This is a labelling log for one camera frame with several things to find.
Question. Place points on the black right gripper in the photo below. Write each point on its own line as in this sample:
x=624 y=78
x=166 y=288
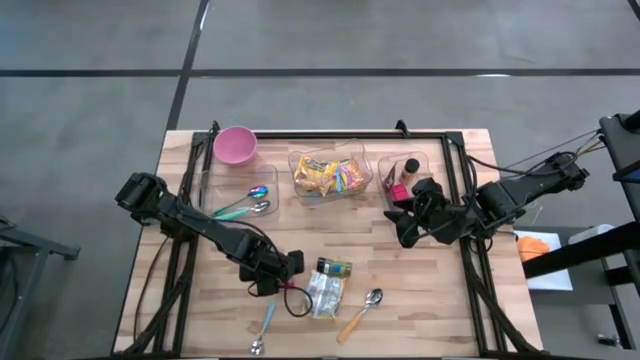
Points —
x=440 y=220

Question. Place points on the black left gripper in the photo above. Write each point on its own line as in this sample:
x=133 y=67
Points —
x=265 y=265

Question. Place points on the patterned smoked paprika tin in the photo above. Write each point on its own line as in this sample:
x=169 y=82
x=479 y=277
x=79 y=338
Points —
x=399 y=192

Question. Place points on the orange spice bottle black cap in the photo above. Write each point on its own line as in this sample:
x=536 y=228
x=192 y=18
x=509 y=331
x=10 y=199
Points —
x=410 y=171

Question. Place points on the red green ramen packet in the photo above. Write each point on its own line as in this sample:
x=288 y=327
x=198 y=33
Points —
x=356 y=175

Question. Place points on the iridescent rainbow spoon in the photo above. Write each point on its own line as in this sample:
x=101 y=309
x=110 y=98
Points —
x=258 y=191

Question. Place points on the colourful blue-edged noodle packet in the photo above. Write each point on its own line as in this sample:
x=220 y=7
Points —
x=339 y=177

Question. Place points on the yellow noodle packet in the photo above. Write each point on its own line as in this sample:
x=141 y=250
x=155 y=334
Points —
x=310 y=175

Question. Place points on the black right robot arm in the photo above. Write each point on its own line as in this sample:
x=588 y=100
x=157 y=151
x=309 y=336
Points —
x=525 y=187

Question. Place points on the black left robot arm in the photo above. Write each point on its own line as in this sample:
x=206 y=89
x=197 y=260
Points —
x=200 y=227

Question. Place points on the clear plastic bin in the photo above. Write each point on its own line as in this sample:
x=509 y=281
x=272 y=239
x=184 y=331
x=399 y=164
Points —
x=425 y=162
x=367 y=155
x=220 y=180

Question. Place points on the green-label spice jar black cap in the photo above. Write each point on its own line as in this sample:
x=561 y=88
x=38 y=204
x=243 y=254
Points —
x=335 y=267

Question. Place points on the pink bowl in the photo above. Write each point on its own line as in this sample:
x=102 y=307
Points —
x=235 y=145

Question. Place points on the orange object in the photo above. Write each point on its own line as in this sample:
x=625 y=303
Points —
x=532 y=249

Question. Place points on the white paper sheet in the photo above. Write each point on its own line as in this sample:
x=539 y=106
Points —
x=550 y=280

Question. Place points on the white plastic container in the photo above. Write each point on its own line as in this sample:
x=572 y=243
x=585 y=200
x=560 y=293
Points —
x=590 y=234

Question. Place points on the grey metal stand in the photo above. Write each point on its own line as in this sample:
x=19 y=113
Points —
x=45 y=244

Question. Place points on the black equipment cart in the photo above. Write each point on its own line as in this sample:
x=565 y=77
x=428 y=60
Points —
x=622 y=145

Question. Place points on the small black object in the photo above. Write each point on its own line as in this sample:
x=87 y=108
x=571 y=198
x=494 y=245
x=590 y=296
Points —
x=609 y=341

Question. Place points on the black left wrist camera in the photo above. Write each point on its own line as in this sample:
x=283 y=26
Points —
x=296 y=262

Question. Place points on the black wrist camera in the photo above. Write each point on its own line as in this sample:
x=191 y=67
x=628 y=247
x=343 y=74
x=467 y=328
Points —
x=296 y=262
x=428 y=189

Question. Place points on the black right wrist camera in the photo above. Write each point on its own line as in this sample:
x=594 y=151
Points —
x=428 y=189

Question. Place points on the black aluminium table frame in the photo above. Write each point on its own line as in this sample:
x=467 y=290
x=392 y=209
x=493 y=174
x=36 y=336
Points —
x=325 y=135

